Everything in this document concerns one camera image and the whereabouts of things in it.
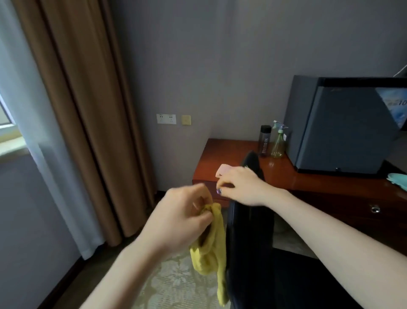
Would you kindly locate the person's right hand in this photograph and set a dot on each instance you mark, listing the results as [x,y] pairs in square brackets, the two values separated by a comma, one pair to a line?
[251,187]

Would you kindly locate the person's left hand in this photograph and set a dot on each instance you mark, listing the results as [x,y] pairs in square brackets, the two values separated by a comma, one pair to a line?
[171,216]

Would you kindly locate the person's left thumb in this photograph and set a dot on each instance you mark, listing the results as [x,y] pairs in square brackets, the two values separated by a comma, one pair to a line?
[198,222]

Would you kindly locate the person's right thumb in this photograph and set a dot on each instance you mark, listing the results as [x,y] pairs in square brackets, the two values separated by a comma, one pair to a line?
[227,193]

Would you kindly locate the small pink clip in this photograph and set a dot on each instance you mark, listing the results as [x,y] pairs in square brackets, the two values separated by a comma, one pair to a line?
[222,170]

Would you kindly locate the yellow cloth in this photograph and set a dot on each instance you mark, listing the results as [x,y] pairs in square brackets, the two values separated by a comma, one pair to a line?
[213,254]

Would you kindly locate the person's right forearm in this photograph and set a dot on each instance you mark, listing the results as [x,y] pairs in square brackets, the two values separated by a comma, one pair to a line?
[343,251]

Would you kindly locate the person's left forearm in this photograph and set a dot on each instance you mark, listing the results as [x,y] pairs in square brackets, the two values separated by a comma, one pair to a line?
[127,273]

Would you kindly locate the black chair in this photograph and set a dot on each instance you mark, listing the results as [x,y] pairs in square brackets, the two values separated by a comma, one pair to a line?
[254,248]

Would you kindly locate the black water bottle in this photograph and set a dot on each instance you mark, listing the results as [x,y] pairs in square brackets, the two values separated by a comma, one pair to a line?
[264,141]

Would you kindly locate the green spray bottle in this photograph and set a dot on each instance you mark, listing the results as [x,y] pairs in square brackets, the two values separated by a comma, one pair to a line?
[278,145]

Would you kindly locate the reddish brown wooden desk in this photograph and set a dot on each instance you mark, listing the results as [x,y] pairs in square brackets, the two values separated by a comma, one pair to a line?
[318,187]

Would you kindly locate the dark grey mini fridge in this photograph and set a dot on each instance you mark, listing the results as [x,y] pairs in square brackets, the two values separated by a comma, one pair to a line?
[343,130]

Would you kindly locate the brown curtain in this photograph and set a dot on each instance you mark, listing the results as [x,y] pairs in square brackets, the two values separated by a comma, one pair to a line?
[92,121]

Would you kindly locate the silver drawer knob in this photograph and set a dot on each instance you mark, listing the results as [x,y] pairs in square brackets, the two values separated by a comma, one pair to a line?
[375,209]

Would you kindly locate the teal cloth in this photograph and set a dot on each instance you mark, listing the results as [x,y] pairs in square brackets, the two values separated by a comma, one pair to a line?
[399,181]

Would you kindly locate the white sheer curtain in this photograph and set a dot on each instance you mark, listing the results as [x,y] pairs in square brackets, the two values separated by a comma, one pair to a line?
[38,121]

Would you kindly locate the beige wall plate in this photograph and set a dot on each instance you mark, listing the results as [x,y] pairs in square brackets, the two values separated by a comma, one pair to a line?
[186,120]

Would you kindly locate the white wall socket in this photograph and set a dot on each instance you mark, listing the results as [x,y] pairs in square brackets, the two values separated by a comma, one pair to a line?
[166,119]

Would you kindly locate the window frame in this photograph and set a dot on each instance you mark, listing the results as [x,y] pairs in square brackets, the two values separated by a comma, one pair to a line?
[5,111]

